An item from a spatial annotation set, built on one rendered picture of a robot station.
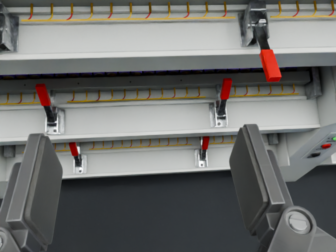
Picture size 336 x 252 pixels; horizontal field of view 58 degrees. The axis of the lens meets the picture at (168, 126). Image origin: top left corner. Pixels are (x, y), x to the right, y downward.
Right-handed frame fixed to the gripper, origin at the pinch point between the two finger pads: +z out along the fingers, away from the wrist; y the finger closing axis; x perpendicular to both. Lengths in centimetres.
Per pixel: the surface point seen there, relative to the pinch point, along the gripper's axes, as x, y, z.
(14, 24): -6.5, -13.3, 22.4
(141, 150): -43, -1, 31
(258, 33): -6.0, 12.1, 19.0
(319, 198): -60, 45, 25
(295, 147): -38, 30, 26
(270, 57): -6.4, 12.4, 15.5
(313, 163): -46, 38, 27
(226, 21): -6.7, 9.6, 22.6
